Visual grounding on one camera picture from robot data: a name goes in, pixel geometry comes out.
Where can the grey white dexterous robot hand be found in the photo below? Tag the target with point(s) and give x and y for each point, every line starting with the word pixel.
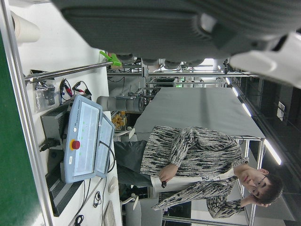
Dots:
pixel 164 28

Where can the grey background robot arm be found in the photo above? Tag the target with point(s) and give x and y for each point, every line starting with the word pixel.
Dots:
pixel 117 103

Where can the white paper cup stack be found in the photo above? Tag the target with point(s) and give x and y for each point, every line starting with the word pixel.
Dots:
pixel 26 29

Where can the grey control box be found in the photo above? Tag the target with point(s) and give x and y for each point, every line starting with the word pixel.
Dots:
pixel 54 122

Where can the green plastic clamp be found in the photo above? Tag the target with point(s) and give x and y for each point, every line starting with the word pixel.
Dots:
pixel 115 60

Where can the metal rod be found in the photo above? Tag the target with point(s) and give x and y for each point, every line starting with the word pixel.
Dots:
pixel 70 70

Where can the alligator clip leads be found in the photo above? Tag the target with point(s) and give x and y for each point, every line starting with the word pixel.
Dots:
pixel 78 87

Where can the person in patterned jacket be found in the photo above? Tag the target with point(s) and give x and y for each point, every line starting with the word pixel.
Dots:
pixel 192 153

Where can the plastic bag black parts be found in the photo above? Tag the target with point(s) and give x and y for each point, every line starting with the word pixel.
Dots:
pixel 44 96

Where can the grey teach pendant red button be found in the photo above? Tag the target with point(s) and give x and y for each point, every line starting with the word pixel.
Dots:
pixel 84 141

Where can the small black remote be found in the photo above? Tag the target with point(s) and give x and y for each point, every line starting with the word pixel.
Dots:
pixel 163 184

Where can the long ceiling light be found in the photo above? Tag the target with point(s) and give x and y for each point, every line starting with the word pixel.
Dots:
pixel 272 151

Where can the white computer mouse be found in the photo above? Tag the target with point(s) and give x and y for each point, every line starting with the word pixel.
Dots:
pixel 113 184

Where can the grey office chair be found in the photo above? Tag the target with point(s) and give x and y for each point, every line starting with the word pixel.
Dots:
pixel 141 212

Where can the green conveyor belt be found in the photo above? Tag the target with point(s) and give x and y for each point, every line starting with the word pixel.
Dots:
pixel 14 141

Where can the black finned power unit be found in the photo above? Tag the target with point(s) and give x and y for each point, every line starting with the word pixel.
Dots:
pixel 63 190

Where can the white keyboard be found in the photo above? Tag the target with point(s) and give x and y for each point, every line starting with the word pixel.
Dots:
pixel 110 214

